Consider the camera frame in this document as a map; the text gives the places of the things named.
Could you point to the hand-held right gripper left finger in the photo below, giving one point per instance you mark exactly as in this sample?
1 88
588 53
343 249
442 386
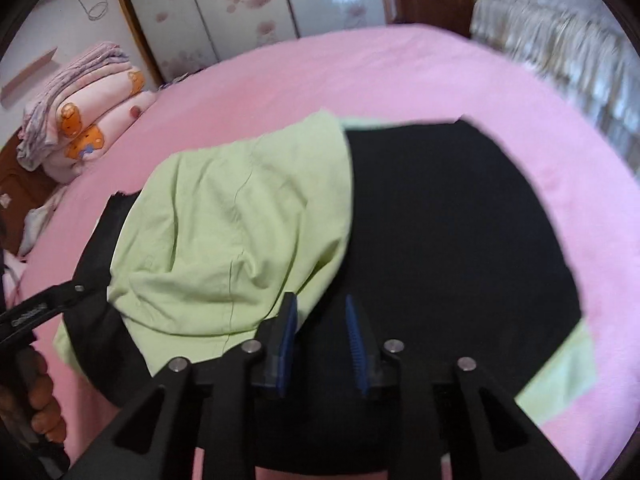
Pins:
286 346

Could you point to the light green black hooded jacket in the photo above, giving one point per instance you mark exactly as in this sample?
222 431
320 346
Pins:
225 210

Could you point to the white crumpled cloth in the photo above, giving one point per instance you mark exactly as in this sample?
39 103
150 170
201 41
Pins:
37 225

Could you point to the brown wooden headboard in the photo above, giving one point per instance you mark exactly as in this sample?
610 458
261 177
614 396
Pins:
20 195

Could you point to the floral sliding wardrobe doors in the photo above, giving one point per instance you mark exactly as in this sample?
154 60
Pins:
240 10

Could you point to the folded pink cartoon print quilt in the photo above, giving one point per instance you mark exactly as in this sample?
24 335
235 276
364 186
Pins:
107 120

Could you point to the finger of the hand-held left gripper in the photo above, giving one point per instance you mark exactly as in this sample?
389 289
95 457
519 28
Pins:
45 305

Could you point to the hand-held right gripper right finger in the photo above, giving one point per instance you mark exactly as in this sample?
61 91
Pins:
357 346

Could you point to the white ruffled bed cover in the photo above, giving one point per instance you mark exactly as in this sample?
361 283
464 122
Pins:
565 45

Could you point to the pink bed blanket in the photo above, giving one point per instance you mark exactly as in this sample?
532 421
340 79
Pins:
400 75

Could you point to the folded purple striped blanket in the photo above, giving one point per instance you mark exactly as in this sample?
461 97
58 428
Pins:
65 90

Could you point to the person's left hand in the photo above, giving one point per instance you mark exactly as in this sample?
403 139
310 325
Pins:
47 400

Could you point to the white wall shelf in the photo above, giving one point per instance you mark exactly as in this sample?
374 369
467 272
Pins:
27 77

